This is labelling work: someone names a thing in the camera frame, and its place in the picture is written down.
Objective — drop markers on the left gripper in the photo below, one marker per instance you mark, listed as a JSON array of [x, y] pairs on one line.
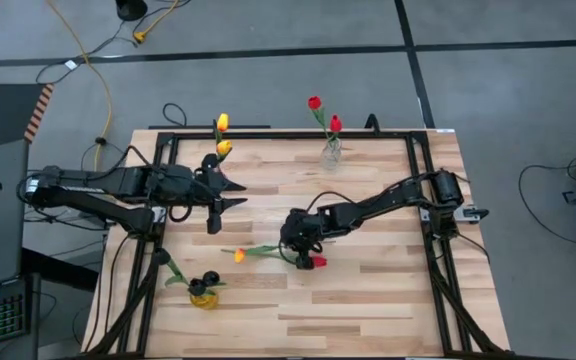
[[203, 190]]

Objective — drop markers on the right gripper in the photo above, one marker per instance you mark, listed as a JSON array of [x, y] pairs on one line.
[[300, 230]]

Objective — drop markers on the pile of artificial tulips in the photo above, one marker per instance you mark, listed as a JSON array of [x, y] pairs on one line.
[[319, 261]]

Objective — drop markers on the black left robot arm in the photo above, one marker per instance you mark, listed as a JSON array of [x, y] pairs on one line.
[[118, 180]]

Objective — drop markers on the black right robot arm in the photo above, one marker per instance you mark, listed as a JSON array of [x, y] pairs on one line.
[[378, 205]]

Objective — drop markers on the amber glass vase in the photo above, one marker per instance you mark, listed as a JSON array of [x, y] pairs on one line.
[[204, 300]]

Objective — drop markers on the clear glass vase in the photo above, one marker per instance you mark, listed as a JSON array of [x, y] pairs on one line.
[[331, 155]]

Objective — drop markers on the white paper tag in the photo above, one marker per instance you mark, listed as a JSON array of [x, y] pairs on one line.
[[70, 64]]

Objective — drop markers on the black stand base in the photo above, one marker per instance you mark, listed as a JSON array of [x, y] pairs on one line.
[[130, 9]]

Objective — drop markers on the hazard-striped black floor mat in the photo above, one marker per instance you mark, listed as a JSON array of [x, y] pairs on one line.
[[3, 115]]

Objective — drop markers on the black aluminium table frame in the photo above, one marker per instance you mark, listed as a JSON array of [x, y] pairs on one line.
[[268, 135]]

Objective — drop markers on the black hook bracket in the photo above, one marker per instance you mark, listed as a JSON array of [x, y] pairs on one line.
[[372, 122]]

